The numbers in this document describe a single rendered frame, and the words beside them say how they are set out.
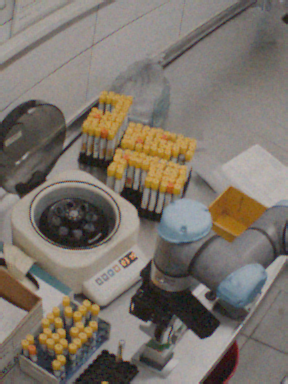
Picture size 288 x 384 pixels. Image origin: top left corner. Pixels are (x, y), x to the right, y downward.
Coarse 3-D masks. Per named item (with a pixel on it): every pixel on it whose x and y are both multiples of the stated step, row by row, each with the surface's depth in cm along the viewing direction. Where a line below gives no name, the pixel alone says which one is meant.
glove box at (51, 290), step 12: (0, 252) 142; (12, 252) 140; (0, 264) 143; (12, 264) 138; (24, 264) 138; (36, 264) 143; (24, 276) 137; (36, 276) 139; (48, 276) 139; (36, 288) 140; (48, 288) 137; (60, 288) 138; (48, 300) 135; (60, 300) 135
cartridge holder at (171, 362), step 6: (144, 348) 135; (138, 354) 134; (132, 360) 134; (138, 360) 133; (144, 360) 132; (150, 360) 131; (168, 360) 131; (174, 360) 134; (144, 366) 133; (150, 366) 132; (156, 366) 131; (162, 366) 130; (168, 366) 132; (174, 366) 132; (156, 372) 132; (162, 372) 131; (168, 372) 131
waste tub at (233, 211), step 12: (228, 192) 162; (240, 192) 160; (216, 204) 158; (228, 204) 165; (240, 204) 162; (252, 204) 160; (216, 216) 163; (228, 216) 167; (240, 216) 164; (252, 216) 162; (216, 228) 152; (228, 228) 164; (240, 228) 164; (228, 240) 152
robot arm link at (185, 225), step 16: (176, 208) 104; (192, 208) 104; (160, 224) 105; (176, 224) 102; (192, 224) 102; (208, 224) 103; (160, 240) 105; (176, 240) 102; (192, 240) 102; (160, 256) 107; (176, 256) 104; (192, 256) 102; (160, 272) 109; (176, 272) 107
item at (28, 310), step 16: (0, 272) 130; (0, 288) 134; (16, 288) 129; (0, 304) 133; (16, 304) 134; (32, 304) 129; (0, 320) 129; (16, 320) 130; (32, 320) 125; (0, 336) 126; (16, 336) 121; (0, 352) 117; (16, 352) 125; (0, 368) 120
